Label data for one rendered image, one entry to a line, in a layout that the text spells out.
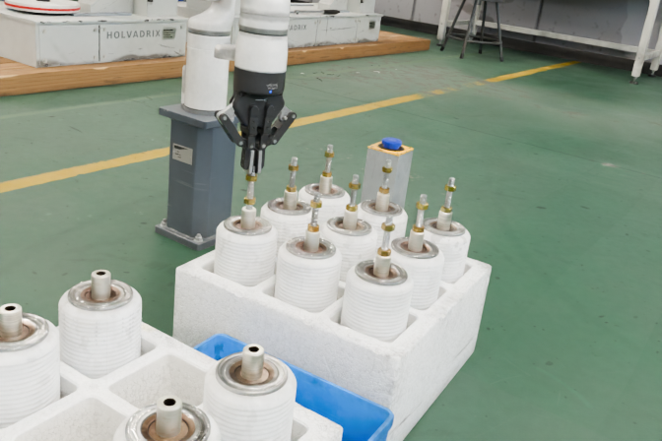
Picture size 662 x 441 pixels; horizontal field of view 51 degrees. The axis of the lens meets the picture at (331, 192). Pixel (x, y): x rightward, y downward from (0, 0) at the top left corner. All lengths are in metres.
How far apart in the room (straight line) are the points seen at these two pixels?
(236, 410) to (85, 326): 0.23
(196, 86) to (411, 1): 5.43
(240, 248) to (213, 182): 0.53
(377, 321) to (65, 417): 0.41
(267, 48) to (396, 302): 0.39
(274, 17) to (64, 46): 2.20
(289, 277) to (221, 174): 0.61
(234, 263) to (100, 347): 0.29
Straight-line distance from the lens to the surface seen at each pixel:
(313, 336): 1.00
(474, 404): 1.22
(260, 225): 1.11
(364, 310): 0.98
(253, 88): 1.00
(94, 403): 0.86
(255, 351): 0.75
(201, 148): 1.55
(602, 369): 1.43
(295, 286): 1.03
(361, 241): 1.11
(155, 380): 0.93
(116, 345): 0.88
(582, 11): 6.28
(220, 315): 1.10
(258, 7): 0.99
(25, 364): 0.81
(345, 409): 0.99
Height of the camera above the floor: 0.68
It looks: 19 degrees down
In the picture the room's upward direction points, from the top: 7 degrees clockwise
